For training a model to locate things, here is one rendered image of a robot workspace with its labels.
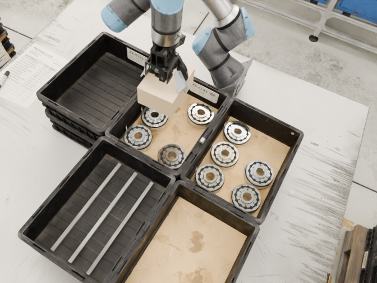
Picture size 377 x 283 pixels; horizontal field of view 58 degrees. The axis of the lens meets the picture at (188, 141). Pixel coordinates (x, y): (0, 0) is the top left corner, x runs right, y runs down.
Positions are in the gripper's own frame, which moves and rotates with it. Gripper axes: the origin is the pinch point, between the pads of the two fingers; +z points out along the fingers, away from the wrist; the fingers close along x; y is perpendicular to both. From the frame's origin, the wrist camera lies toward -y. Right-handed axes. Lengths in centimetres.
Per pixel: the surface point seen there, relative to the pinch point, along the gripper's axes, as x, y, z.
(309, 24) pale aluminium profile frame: 40, -185, 97
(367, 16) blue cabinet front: 75, -187, 75
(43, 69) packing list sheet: -66, -9, 40
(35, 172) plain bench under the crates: -37, 34, 40
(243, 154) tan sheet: 31.7, -3.8, 26.7
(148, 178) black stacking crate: 5.0, 21.2, 26.7
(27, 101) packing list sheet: -61, 9, 40
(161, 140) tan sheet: 1.6, 5.5, 26.7
